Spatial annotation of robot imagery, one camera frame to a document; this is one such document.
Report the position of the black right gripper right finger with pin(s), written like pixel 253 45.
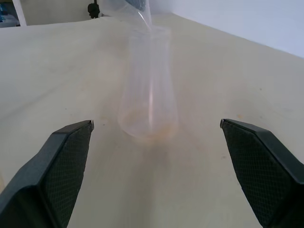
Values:
pixel 263 175

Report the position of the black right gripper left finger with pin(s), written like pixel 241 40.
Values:
pixel 47 180

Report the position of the clear plastic funnel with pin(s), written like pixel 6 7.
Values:
pixel 133 12

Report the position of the blue storage box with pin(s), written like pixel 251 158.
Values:
pixel 8 14

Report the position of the black clamp stand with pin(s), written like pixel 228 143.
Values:
pixel 93 9

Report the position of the white shelf frame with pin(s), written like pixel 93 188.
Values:
pixel 20 12

